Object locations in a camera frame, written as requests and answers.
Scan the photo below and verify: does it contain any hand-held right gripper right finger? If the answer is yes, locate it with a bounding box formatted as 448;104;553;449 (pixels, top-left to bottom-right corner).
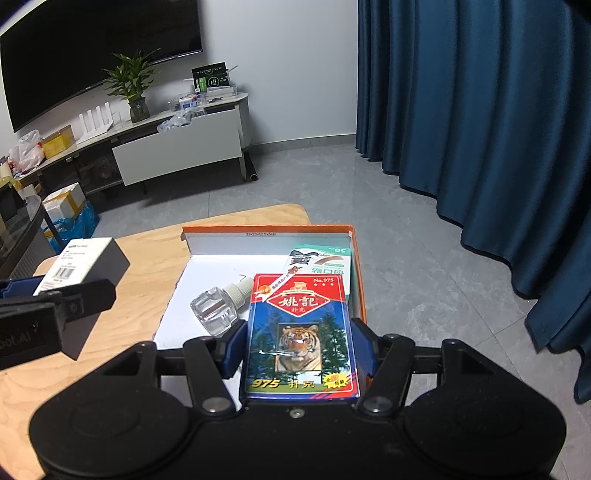
351;316;493;415

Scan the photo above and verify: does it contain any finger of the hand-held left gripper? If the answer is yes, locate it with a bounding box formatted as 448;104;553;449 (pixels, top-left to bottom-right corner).
51;278;116;320
0;278;36;301

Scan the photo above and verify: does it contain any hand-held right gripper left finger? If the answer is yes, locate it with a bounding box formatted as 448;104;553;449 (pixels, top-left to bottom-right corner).
102;319;250;416

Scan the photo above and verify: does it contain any white cardboard box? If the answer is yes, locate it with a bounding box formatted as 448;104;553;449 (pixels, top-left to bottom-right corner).
32;237;131;361

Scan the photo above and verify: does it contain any clear glass bottle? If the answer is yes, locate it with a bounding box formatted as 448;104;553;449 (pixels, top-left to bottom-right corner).
190;279;252;337

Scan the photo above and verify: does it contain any tiger playing card box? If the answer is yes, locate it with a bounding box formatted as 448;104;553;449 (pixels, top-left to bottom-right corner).
240;272;362;403

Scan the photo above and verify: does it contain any orange cardboard box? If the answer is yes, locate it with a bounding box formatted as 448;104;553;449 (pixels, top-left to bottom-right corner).
152;224;370;370

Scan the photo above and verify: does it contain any green and white box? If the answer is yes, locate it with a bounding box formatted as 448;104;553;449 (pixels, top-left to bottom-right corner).
281;244;354;319

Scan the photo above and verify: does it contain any blue plastic bag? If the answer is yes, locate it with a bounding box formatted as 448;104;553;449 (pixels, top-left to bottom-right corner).
46;208;100;252

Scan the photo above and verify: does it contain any white plastic bag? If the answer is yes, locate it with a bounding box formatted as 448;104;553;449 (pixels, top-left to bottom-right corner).
9;130;44;174

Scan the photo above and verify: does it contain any yellow box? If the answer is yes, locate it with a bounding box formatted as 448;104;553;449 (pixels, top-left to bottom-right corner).
41;124;77;158

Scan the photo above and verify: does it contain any white TV cabinet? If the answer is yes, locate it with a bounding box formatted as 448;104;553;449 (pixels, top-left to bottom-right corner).
9;90;259;195

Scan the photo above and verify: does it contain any white router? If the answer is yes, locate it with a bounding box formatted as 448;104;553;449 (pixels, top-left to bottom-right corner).
78;102;115;139

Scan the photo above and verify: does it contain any pile of clear packages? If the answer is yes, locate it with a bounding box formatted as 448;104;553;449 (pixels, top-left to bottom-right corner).
157;90;241;132

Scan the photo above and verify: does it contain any potted green plant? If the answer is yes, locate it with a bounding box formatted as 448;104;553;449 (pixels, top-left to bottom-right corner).
102;52;160;123

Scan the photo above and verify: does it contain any black television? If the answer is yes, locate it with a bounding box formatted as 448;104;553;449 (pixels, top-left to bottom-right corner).
0;0;204;134

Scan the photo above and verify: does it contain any black and green box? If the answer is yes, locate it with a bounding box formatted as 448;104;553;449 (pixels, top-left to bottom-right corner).
191;62;230;93

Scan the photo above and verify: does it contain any blue curtain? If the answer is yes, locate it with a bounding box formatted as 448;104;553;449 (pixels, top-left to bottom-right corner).
355;0;591;407

